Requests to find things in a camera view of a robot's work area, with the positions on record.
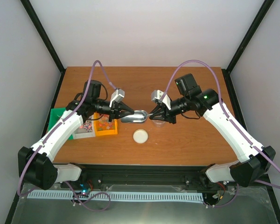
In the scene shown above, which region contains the metal scoop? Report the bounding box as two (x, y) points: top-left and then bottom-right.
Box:
(120, 110), (151, 124)

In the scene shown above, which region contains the orange candy bin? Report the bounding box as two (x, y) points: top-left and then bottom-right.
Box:
(93, 113), (118, 136)

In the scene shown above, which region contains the white candy bin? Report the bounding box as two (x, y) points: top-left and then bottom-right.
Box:
(72, 120), (96, 139)

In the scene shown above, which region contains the green candy bin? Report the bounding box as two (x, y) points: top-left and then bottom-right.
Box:
(48, 107), (65, 131)

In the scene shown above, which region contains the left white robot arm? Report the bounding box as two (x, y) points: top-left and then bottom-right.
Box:
(18, 80), (134, 190)

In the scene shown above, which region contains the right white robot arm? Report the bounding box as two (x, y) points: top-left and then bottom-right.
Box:
(150, 74), (276, 187)

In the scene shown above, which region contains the white jar lid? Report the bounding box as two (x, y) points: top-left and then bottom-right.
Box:
(133, 129), (148, 144)

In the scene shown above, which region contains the metal front plate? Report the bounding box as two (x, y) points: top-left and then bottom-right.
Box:
(6, 184), (280, 224)

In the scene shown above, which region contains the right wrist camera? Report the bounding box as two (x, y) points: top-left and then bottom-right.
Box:
(151, 90), (171, 110)

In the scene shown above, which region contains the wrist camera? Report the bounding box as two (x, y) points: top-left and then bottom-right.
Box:
(109, 89), (125, 107)
(151, 90), (171, 110)

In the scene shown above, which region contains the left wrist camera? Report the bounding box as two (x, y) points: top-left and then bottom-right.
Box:
(109, 89), (125, 107)

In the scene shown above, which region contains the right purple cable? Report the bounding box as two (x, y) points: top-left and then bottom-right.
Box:
(160, 59), (280, 208)

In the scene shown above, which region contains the black aluminium rail base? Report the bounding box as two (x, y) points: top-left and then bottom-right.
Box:
(21, 163), (270, 194)

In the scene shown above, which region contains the light blue cable duct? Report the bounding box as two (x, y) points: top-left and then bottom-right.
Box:
(27, 190), (203, 203)

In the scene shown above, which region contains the left black frame post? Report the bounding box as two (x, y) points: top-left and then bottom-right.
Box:
(20, 0), (64, 68)

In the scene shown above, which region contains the black frame post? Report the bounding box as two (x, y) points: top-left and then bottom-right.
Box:
(225, 0), (275, 72)
(20, 0), (64, 68)

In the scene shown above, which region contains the right black frame post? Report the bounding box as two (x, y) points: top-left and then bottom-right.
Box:
(225, 0), (275, 72)

